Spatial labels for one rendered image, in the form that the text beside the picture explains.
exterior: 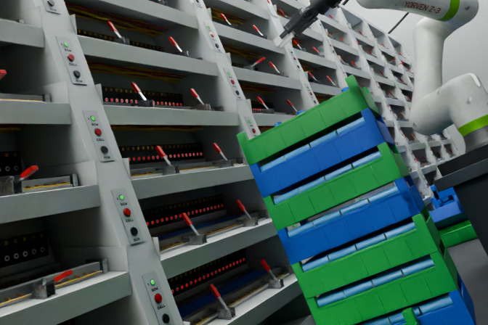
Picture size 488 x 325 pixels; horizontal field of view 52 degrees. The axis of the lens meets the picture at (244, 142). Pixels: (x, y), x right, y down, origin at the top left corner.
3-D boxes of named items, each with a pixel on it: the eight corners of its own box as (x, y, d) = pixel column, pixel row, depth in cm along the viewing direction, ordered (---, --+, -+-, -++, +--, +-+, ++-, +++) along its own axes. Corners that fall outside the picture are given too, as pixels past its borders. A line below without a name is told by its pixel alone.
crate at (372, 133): (396, 144, 123) (381, 115, 124) (385, 141, 104) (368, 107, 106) (289, 193, 133) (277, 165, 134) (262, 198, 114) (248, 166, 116)
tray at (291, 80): (301, 89, 232) (298, 69, 232) (232, 78, 180) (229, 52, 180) (263, 96, 242) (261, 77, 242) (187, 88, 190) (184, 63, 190)
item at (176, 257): (285, 231, 160) (279, 188, 161) (162, 281, 108) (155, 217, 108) (231, 233, 170) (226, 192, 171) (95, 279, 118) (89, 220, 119)
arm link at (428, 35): (428, 146, 183) (430, 38, 210) (463, 128, 170) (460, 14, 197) (400, 133, 180) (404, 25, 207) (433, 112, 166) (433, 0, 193)
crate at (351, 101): (381, 115, 124) (367, 87, 126) (368, 107, 106) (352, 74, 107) (277, 165, 134) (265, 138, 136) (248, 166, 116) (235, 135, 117)
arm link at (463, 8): (463, 33, 193) (453, 6, 197) (491, 13, 182) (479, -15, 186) (429, 28, 184) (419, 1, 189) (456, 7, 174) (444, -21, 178)
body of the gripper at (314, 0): (325, 5, 176) (306, 23, 179) (333, 9, 183) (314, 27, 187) (313, -10, 178) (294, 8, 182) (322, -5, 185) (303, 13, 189)
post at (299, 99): (393, 265, 222) (242, -59, 256) (388, 270, 214) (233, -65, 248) (354, 278, 231) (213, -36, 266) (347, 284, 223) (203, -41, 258)
